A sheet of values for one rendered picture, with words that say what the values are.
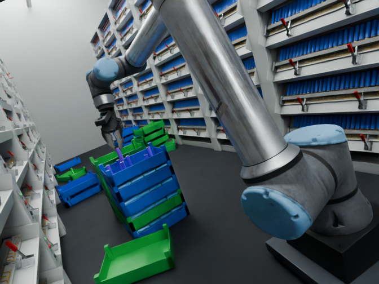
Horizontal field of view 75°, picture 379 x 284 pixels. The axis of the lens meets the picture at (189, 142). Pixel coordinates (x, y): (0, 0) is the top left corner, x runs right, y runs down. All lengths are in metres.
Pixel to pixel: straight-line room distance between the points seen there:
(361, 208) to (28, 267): 0.90
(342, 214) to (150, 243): 0.82
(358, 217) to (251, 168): 0.34
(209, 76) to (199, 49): 0.06
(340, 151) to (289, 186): 0.20
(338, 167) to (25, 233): 0.97
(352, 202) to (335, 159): 0.14
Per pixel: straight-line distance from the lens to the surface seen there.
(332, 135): 0.69
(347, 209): 0.78
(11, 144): 1.68
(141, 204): 1.21
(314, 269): 0.86
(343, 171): 0.72
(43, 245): 1.05
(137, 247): 1.26
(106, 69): 1.08
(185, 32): 0.57
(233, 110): 0.54
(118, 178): 1.15
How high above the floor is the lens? 0.67
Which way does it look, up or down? 14 degrees down
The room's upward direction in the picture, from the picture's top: 18 degrees counter-clockwise
